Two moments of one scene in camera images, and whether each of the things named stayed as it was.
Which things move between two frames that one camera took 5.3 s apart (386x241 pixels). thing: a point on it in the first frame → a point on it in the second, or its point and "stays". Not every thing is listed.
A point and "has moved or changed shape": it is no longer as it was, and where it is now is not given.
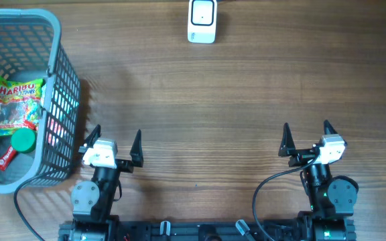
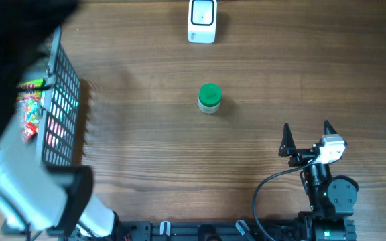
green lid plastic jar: [23, 140] has moved or changed shape
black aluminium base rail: [305, 229] stays
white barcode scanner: [202, 19] stays
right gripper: [287, 147] stays
